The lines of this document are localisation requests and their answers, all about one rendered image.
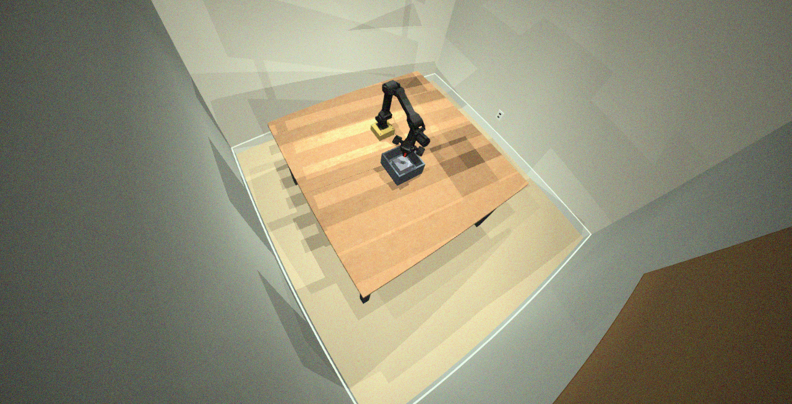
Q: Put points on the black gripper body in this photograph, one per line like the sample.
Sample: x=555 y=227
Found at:
x=419 y=150

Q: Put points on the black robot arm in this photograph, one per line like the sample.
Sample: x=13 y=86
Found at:
x=413 y=119

